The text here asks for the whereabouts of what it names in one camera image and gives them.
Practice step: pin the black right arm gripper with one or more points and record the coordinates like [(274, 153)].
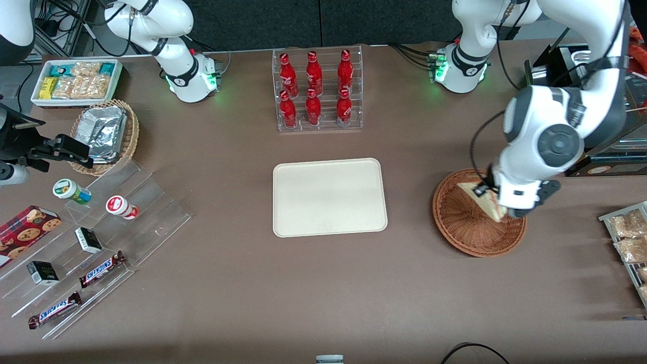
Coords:
[(14, 135)]

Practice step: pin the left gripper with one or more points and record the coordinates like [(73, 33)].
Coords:
[(488, 185)]

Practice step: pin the triangle sandwich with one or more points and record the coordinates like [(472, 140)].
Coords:
[(488, 205)]

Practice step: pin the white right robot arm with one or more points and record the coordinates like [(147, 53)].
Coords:
[(174, 60)]

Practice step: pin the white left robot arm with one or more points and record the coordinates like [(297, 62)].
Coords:
[(556, 126)]

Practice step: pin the round brown wicker basket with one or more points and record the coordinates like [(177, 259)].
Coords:
[(470, 232)]

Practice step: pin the oval tan wicker basket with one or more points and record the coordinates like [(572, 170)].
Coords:
[(130, 136)]

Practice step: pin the grey snack tray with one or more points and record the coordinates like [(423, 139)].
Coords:
[(606, 218)]

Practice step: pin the beige plastic tray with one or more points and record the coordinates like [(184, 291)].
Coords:
[(328, 197)]

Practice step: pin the silver foil packet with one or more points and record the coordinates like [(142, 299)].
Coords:
[(106, 141), (103, 115)]

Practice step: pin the green lid yogurt cup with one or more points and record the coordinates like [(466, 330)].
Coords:
[(71, 190)]

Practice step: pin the clear bag of crackers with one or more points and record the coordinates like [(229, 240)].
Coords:
[(86, 68), (96, 86), (68, 87), (627, 225), (632, 249)]

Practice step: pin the yellow snack packet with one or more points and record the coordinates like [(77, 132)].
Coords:
[(47, 87)]

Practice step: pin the red lid yogurt cup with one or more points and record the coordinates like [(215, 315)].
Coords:
[(120, 206)]

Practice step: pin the teal snack packet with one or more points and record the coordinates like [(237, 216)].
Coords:
[(107, 68), (60, 69)]

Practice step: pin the white snack bin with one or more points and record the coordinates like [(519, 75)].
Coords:
[(119, 76)]

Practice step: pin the red cookie box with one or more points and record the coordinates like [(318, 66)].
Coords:
[(25, 230)]

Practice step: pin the small black box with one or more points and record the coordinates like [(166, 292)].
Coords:
[(43, 273), (88, 240)]

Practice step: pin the clear acrylic stepped display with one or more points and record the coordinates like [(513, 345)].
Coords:
[(146, 212)]

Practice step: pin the black food warmer appliance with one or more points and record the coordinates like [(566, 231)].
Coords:
[(616, 146)]

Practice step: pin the snickers bar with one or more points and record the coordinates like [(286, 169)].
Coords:
[(101, 269), (54, 310)]

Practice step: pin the clear acrylic bottle rack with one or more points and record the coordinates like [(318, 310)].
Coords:
[(354, 121)]

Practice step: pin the orange red object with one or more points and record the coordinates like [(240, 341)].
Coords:
[(638, 50)]

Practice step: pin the red soda bottle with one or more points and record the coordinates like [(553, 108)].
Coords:
[(313, 108), (344, 108), (288, 111), (314, 71), (345, 68), (287, 73)]

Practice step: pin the aluminium frame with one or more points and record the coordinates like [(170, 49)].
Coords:
[(71, 25)]

